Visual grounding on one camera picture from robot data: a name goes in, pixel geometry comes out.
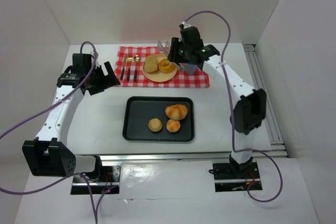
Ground orange glazed donut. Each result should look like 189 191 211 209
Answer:
158 59 176 73

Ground small round tan muffin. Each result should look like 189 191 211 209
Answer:
148 118 162 132

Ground twisted orange white bun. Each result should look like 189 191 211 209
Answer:
165 104 188 121

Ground gold spoon green handle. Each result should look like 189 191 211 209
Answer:
133 55 141 82

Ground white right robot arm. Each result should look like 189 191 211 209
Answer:
168 23 267 173

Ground brown bread slice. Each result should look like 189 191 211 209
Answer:
144 55 159 73

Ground black baking tray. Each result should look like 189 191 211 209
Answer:
122 96 195 143

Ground gold knife green handle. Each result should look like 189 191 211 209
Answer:
120 55 128 80

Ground aluminium rail at table edge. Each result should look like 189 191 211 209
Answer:
94 152 230 163

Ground metal serving tongs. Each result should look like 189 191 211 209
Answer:
157 40 184 72

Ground small orange round bun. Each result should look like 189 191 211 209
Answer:
166 119 181 133

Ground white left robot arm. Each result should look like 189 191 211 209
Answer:
22 54 120 177

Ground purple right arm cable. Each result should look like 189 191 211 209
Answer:
182 10 283 203

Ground blue cup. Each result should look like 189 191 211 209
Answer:
184 63 198 76

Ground red white checkered cloth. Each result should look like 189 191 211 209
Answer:
114 46 210 88

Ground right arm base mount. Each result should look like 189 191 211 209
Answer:
208 158 263 193

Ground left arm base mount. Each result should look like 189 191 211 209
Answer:
70 165 121 195

